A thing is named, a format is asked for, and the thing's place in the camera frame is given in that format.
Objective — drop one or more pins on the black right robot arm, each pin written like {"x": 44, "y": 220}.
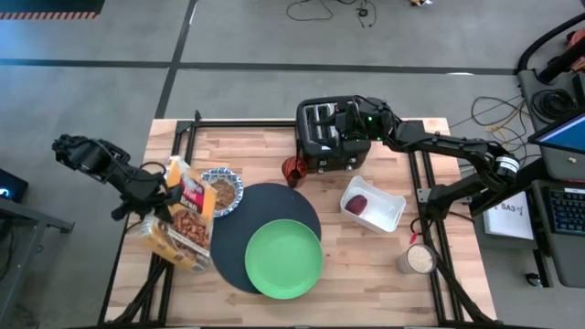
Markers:
{"x": 439, "y": 146}

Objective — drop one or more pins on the black computer box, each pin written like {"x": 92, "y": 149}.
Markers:
{"x": 11, "y": 187}

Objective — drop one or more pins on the yellow raisin bran cereal box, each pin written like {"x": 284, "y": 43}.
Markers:
{"x": 187, "y": 224}

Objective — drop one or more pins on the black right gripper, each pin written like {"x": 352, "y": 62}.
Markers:
{"x": 372, "y": 121}

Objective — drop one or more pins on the black curved cart tube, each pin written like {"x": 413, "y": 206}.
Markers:
{"x": 530, "y": 48}

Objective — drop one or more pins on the round black placemat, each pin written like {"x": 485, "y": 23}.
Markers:
{"x": 274, "y": 201}

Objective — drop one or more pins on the backlit black keyboard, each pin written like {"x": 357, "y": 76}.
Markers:
{"x": 569, "y": 210}

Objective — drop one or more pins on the red and black tool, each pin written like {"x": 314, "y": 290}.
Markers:
{"x": 564, "y": 61}

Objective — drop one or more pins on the dark red plum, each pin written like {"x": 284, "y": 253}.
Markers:
{"x": 356, "y": 204}

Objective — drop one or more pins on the open laptop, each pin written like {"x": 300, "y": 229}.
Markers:
{"x": 564, "y": 137}

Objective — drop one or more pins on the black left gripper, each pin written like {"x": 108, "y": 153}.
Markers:
{"x": 141, "y": 196}

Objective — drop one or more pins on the green plastic plate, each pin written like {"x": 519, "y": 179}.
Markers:
{"x": 283, "y": 260}

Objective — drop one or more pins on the white rectangular plastic container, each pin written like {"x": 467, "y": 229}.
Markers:
{"x": 384, "y": 210}

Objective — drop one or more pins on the blue patterned paper bowl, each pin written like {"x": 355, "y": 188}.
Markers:
{"x": 233, "y": 176}

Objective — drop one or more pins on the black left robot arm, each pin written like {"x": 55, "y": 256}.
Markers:
{"x": 119, "y": 176}

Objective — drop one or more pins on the grey metal stand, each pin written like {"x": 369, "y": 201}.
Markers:
{"x": 27, "y": 219}

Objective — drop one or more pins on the small red clip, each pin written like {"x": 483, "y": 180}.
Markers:
{"x": 417, "y": 238}

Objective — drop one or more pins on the white paper note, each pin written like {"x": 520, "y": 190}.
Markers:
{"x": 507, "y": 224}

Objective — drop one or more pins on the glass of oats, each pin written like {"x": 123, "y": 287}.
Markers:
{"x": 419, "y": 259}

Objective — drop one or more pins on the black metal table frame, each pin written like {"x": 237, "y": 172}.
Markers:
{"x": 237, "y": 122}

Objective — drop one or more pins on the black hazard-striped floor mat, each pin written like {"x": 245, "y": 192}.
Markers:
{"x": 50, "y": 5}

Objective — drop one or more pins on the brown cereal flakes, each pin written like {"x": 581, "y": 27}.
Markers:
{"x": 225, "y": 194}

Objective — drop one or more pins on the black four-slot toaster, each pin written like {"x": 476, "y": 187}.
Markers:
{"x": 311, "y": 146}

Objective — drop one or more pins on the black computer mouse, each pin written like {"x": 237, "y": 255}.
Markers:
{"x": 533, "y": 279}

